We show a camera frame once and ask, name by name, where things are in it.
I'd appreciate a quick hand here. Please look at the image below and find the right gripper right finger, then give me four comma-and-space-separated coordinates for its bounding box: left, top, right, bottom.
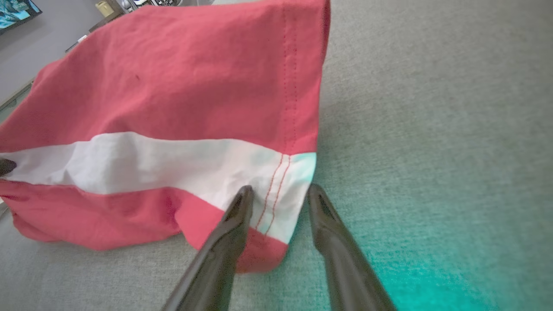
307, 184, 396, 311

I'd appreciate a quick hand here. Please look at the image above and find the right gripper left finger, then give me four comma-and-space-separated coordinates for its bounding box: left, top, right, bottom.
162, 186, 255, 311

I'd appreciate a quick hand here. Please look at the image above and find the red shorts white band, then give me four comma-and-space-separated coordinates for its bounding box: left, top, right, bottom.
0, 0, 331, 273

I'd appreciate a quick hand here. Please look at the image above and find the television screen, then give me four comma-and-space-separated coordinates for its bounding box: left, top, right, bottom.
0, 0, 42, 30

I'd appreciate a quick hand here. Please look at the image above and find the grey sofa seat cushion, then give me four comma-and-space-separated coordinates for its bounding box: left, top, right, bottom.
0, 0, 553, 311

